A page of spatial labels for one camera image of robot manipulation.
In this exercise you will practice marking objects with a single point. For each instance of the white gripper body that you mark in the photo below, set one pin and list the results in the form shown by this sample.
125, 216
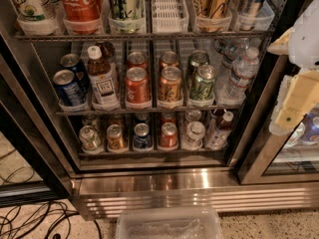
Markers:
306, 44

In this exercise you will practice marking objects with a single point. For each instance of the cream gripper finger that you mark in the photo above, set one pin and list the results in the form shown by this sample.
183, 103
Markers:
280, 46

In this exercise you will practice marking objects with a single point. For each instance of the red coke can bottom front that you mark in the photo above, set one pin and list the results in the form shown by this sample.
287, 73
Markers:
168, 135

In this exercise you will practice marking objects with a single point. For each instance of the red coke can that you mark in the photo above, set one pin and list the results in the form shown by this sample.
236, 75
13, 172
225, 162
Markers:
137, 59
167, 117
138, 86
168, 135

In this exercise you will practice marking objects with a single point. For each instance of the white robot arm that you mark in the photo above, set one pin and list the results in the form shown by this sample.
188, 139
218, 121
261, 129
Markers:
303, 46

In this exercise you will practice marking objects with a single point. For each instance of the white can behind door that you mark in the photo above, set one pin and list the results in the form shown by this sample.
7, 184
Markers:
295, 135

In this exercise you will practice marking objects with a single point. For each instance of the blue can behind door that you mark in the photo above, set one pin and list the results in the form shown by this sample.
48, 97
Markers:
311, 133

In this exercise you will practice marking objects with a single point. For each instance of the silver tall can top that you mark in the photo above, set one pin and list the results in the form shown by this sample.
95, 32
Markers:
248, 11

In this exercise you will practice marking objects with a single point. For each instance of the right fridge glass door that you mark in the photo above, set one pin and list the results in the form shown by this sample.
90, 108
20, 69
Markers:
257, 148

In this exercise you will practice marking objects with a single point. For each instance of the fridge glass door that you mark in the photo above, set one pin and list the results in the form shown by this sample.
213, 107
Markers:
257, 148
29, 169

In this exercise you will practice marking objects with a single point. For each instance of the green can middle rear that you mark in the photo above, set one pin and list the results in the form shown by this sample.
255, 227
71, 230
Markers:
197, 58

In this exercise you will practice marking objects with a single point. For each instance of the green can middle front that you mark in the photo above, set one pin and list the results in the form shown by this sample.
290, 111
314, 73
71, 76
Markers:
202, 83

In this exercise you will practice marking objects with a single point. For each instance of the tea bottle bottom shelf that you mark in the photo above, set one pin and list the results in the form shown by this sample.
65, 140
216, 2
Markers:
219, 130

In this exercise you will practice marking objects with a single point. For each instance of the orange can middle rear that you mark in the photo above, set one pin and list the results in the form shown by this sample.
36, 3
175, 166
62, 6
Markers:
168, 59

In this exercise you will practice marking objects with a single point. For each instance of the orange can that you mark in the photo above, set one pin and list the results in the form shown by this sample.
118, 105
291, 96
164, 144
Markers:
115, 137
170, 85
168, 59
116, 119

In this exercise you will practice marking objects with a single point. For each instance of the orange can middle front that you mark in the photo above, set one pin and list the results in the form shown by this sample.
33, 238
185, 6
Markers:
170, 85

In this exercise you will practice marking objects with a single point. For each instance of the red coke can bottom rear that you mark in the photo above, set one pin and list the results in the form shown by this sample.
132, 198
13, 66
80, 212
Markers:
167, 117

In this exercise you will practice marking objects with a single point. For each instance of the red coke can middle rear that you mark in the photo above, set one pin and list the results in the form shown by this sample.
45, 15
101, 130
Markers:
137, 59

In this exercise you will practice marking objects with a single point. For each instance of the red coke can middle front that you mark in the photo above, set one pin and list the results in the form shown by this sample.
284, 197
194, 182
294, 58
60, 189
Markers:
138, 86

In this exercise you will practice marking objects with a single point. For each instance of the blue pepsi can bottom rear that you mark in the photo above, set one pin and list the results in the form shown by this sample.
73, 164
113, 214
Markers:
143, 118

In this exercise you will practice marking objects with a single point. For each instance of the blue pepsi can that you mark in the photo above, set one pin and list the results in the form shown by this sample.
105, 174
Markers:
143, 118
68, 89
142, 136
74, 63

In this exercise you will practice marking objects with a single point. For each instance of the green tall can top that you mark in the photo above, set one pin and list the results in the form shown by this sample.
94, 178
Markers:
127, 9

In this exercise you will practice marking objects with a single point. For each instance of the blue pepsi can bottom front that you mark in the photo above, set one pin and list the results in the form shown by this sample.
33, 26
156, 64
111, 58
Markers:
142, 136

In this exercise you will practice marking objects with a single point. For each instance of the orange can bottom rear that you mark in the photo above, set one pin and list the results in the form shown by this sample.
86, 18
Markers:
116, 119

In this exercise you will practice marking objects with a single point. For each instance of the orange can bottom front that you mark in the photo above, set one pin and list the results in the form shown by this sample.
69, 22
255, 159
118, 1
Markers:
115, 137

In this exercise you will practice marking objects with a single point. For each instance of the red coca-cola can top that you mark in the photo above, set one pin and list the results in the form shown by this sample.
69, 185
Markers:
82, 10

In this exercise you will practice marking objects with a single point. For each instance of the green white can bottom rear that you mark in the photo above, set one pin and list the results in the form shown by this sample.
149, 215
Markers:
92, 120

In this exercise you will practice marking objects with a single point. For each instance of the green white can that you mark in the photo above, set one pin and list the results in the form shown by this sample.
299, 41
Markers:
90, 138
92, 120

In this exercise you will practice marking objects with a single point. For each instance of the blue pepsi can middle rear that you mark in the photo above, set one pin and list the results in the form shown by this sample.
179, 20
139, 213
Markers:
74, 63

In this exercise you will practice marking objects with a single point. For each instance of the green white can bottom front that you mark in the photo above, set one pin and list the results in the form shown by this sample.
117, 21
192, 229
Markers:
90, 138

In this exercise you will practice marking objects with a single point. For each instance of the blue pepsi can middle front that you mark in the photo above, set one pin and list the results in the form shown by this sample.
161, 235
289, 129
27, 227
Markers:
68, 89

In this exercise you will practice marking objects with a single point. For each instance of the steel fridge base grille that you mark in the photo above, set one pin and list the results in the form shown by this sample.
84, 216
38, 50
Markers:
107, 195

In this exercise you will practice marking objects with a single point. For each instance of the white 7up can top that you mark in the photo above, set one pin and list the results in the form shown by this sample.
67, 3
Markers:
35, 10

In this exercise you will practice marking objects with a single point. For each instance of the left fridge glass door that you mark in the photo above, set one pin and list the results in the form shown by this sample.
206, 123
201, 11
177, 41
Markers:
29, 169

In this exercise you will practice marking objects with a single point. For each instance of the water bottle middle front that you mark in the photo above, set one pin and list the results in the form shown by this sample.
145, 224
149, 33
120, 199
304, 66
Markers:
244, 69

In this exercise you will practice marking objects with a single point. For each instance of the water bottle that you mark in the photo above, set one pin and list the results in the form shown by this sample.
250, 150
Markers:
230, 49
194, 133
244, 69
192, 115

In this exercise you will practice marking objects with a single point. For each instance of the water bottle middle rear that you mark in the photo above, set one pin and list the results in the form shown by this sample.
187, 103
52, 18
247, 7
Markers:
230, 49

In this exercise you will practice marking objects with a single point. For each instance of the water bottle bottom rear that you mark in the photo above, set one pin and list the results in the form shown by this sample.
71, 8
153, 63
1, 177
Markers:
192, 115

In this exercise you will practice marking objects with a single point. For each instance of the water bottle bottom front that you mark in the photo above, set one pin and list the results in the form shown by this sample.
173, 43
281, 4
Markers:
194, 133

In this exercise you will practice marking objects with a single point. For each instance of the empty white plastic tray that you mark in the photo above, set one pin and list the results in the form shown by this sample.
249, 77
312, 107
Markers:
169, 16

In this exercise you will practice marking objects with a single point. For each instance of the brown tea bottle middle rear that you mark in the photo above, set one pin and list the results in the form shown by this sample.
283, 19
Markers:
108, 51

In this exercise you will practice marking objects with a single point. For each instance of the brown tea bottle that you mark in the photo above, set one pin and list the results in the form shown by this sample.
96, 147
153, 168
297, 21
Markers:
108, 51
103, 81

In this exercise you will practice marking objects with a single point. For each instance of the brown tea bottle middle front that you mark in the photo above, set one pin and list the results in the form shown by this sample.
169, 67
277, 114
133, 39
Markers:
103, 81

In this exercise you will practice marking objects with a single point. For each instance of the clear plastic bin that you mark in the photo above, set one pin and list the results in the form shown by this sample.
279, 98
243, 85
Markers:
169, 223

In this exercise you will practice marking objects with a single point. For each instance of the top wire shelf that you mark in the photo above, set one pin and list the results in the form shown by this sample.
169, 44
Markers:
142, 36

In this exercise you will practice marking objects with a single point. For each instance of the wire shelf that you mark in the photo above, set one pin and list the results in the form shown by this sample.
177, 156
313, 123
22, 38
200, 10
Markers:
142, 36
149, 110

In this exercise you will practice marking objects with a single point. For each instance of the middle wire shelf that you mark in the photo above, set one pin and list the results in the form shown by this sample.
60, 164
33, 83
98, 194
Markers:
149, 110

